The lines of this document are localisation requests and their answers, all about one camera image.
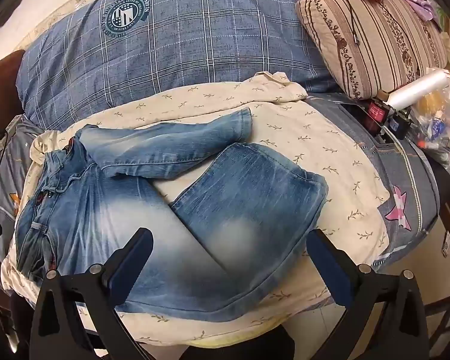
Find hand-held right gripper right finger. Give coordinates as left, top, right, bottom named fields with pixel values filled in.
left=307, top=229, right=432, bottom=360

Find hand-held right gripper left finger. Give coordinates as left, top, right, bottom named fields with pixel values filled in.
left=29, top=227, right=154, bottom=360

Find faded blue denim pants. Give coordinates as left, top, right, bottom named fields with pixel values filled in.
left=15, top=107, right=329, bottom=323

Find grey star-print cloth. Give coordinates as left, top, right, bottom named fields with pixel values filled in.
left=0, top=114, right=42, bottom=282

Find cream leaf-print blanket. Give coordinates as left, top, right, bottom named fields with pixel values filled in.
left=2, top=71, right=391, bottom=347

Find dark wooden chair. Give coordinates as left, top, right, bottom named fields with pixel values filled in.
left=422, top=191, right=450, bottom=331

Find black device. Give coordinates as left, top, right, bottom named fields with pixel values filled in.
left=388, top=109, right=412, bottom=139

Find clear plastic bag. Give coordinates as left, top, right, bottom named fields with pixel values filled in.
left=412, top=75, right=450, bottom=175

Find white plastic film roll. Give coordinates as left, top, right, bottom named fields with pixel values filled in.
left=388, top=68, right=450, bottom=109

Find striped floral pillow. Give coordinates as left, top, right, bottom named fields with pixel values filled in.
left=295, top=0, right=449, bottom=100

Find blue plaid duvet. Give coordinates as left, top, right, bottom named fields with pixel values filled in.
left=17, top=0, right=340, bottom=132

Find thin black cable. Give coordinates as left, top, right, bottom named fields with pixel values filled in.
left=340, top=0, right=361, bottom=46

